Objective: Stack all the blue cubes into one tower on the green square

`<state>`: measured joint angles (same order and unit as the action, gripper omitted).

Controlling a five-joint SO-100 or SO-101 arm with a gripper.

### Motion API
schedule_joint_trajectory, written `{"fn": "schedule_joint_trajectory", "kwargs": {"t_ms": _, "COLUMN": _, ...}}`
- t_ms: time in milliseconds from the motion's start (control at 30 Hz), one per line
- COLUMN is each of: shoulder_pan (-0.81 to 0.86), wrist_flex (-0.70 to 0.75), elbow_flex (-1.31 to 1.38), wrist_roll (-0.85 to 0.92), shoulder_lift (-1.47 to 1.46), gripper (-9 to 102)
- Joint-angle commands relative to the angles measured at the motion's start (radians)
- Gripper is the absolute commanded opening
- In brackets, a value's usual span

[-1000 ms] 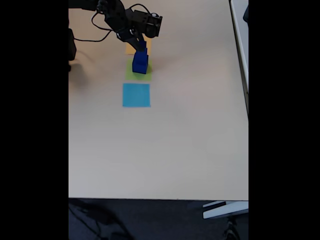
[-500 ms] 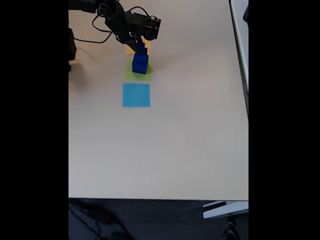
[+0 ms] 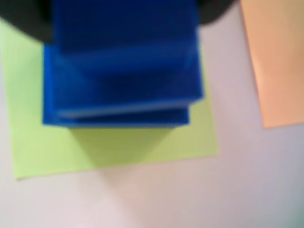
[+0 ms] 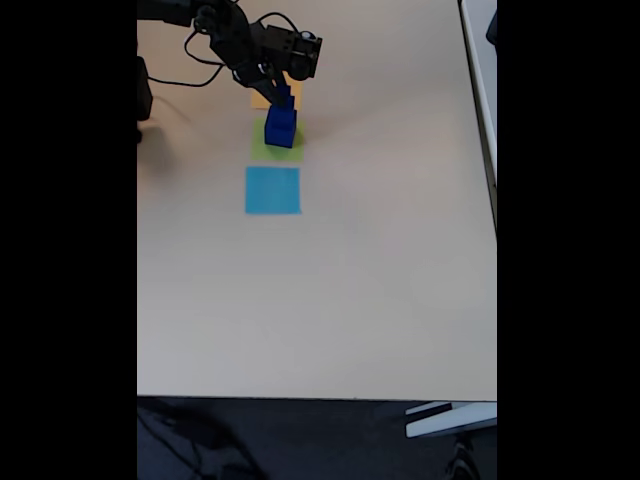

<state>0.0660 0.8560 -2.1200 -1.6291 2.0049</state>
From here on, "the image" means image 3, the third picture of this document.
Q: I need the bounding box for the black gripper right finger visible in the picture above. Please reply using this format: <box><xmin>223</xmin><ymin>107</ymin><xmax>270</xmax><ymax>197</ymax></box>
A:
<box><xmin>196</xmin><ymin>0</ymin><xmax>236</xmax><ymax>26</ymax></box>

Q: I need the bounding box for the orange paper square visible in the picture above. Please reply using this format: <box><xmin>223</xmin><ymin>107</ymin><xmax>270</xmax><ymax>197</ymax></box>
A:
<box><xmin>238</xmin><ymin>0</ymin><xmax>304</xmax><ymax>129</ymax></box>

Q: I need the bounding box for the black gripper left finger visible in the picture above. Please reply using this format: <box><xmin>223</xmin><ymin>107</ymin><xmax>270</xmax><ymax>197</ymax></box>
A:
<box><xmin>0</xmin><ymin>0</ymin><xmax>56</xmax><ymax>45</ymax></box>

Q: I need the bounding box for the green paper square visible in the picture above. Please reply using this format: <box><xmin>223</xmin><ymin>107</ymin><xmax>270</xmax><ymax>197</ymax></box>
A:
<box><xmin>0</xmin><ymin>18</ymin><xmax>219</xmax><ymax>181</ymax></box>

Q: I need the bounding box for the medium blue cube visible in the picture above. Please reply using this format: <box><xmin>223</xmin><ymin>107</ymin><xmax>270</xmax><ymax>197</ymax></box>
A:
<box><xmin>42</xmin><ymin>44</ymin><xmax>205</xmax><ymax>117</ymax></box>

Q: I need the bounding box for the small blue cube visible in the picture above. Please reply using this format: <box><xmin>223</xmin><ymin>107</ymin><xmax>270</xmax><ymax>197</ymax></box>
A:
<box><xmin>52</xmin><ymin>0</ymin><xmax>200</xmax><ymax>79</ymax></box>

